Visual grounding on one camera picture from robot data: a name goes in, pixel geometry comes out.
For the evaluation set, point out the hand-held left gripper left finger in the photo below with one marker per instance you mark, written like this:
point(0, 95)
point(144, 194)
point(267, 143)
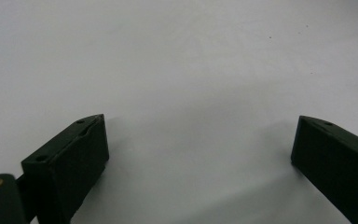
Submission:
point(65, 168)

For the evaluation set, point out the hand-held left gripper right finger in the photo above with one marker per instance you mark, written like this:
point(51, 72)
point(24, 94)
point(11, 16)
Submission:
point(335, 161)

